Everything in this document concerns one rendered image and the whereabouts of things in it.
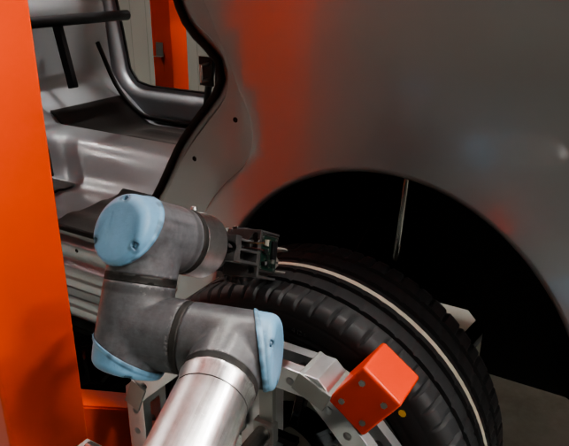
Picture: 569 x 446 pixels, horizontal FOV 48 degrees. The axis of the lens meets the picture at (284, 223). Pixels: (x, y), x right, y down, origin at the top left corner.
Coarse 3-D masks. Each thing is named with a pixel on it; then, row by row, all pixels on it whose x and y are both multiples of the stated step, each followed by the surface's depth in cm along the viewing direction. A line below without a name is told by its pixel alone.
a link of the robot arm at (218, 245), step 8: (192, 208) 87; (208, 216) 87; (208, 224) 85; (216, 224) 86; (216, 232) 85; (224, 232) 87; (216, 240) 85; (224, 240) 86; (208, 248) 84; (216, 248) 85; (224, 248) 86; (208, 256) 84; (216, 256) 85; (224, 256) 87; (200, 264) 84; (208, 264) 85; (216, 264) 86; (192, 272) 85; (200, 272) 86; (208, 272) 87
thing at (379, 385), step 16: (384, 352) 88; (368, 368) 84; (384, 368) 86; (400, 368) 88; (352, 384) 86; (368, 384) 84; (384, 384) 84; (400, 384) 85; (336, 400) 88; (352, 400) 87; (368, 400) 85; (384, 400) 84; (400, 400) 83; (352, 416) 88; (368, 416) 86; (384, 416) 85
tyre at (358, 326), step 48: (240, 288) 103; (288, 288) 101; (336, 288) 102; (384, 288) 106; (288, 336) 100; (336, 336) 95; (384, 336) 96; (432, 336) 102; (432, 384) 95; (480, 384) 105; (432, 432) 92; (480, 432) 100
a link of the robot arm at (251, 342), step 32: (192, 320) 73; (224, 320) 73; (256, 320) 72; (192, 352) 70; (224, 352) 69; (256, 352) 70; (192, 384) 66; (224, 384) 66; (256, 384) 70; (160, 416) 64; (192, 416) 62; (224, 416) 64
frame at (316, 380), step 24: (288, 360) 96; (312, 360) 93; (336, 360) 93; (144, 384) 111; (288, 384) 92; (312, 384) 89; (336, 384) 90; (144, 408) 112; (336, 408) 89; (144, 432) 114; (336, 432) 90; (384, 432) 92
